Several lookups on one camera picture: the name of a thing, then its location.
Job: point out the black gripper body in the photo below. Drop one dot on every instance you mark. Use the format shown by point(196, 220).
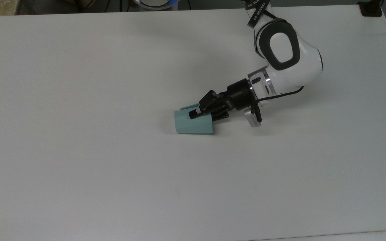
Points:
point(238, 95)

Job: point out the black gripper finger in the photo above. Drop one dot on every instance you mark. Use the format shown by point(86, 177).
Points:
point(209, 102)
point(220, 116)

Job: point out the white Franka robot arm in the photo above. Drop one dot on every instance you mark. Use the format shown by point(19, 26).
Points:
point(300, 57)

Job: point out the adjoining white table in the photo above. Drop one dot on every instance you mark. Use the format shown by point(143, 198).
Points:
point(347, 236)

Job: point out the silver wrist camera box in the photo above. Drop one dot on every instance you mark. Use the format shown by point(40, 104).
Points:
point(252, 117)

